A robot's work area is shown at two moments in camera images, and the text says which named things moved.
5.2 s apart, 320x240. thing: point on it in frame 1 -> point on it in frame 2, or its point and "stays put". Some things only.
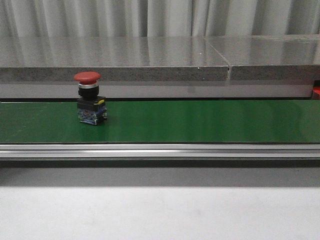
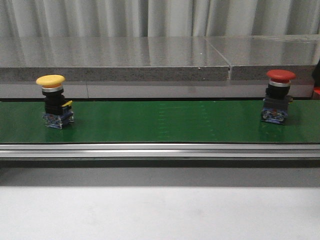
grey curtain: (106, 18) stays put
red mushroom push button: (91, 107) -> (275, 107)
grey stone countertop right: (270, 57) stays put
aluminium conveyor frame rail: (161, 151) stays put
